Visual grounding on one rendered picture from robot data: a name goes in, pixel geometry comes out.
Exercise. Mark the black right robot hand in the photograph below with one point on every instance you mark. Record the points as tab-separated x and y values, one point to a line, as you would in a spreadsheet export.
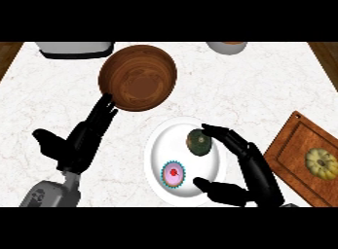
253	171

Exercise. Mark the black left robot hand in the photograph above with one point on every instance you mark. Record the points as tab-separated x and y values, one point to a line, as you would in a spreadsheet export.
83	141

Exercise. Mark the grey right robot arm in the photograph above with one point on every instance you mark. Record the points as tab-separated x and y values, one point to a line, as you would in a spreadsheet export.
290	205

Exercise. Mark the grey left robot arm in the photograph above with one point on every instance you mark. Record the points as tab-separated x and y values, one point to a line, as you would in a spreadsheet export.
51	193

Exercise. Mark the white plate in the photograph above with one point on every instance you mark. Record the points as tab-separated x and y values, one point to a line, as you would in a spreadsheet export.
185	184

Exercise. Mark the pink cupcake with cherry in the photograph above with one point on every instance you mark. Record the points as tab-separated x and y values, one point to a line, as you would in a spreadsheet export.
173	174

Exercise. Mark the brown wooden bowl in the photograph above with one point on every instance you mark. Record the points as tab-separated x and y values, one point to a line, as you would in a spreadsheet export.
138	78

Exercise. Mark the brown wooden cutting board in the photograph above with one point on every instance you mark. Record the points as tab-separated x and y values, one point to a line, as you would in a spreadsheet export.
291	162

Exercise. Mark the dark green squash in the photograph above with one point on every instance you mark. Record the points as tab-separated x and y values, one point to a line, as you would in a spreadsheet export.
199	142

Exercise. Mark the yellow squash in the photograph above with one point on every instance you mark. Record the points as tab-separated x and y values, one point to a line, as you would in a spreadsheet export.
322	163

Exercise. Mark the grey and black appliance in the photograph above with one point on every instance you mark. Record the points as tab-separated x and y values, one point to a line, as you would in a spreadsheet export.
76	48

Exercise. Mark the grey pot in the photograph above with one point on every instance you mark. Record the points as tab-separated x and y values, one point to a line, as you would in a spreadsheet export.
227	47

